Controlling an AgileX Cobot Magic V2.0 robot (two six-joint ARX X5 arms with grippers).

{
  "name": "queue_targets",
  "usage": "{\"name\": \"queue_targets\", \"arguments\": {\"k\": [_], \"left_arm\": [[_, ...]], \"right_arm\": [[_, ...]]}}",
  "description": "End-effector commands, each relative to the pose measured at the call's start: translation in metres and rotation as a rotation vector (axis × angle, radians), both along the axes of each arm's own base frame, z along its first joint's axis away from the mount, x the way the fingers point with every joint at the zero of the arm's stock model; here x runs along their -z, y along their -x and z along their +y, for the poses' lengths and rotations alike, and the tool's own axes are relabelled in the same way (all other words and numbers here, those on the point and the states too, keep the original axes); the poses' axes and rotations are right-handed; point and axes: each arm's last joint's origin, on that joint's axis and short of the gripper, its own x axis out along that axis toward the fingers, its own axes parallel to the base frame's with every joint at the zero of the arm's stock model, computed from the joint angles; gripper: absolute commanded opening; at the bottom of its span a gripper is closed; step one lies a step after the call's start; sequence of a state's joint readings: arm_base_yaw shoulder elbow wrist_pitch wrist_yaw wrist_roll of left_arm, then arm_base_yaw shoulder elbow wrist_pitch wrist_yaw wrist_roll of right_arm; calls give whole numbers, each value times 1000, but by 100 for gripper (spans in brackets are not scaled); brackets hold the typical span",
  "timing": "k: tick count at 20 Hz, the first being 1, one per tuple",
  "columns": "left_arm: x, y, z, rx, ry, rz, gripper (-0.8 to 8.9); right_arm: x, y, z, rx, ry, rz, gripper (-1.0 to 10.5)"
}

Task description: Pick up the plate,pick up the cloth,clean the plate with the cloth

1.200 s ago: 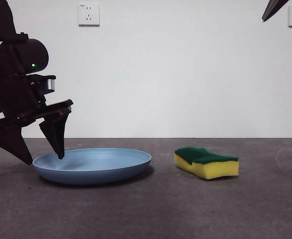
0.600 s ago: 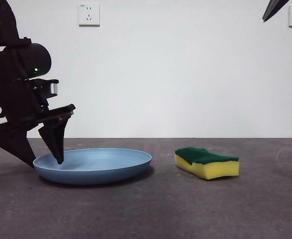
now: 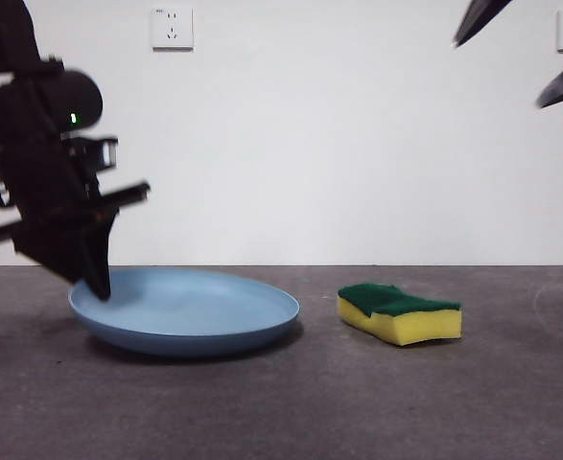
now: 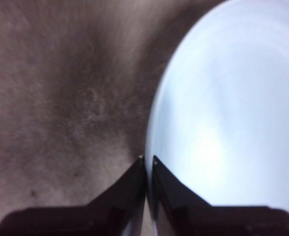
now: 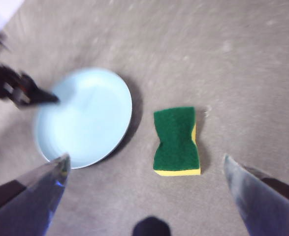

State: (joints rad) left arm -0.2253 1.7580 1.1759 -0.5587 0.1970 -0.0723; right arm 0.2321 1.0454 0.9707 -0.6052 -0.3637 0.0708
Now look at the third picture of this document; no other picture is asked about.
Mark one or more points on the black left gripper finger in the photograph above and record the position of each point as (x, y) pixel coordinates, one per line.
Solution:
(99, 259)
(55, 254)

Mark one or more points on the yellow sponge with green pad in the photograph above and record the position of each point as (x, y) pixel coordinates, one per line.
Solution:
(420, 326)

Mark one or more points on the blue round plate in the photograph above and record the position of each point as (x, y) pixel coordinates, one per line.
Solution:
(190, 326)

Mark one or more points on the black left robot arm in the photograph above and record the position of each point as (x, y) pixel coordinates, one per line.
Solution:
(77, 96)

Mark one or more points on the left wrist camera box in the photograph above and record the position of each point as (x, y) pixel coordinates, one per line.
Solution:
(94, 153)

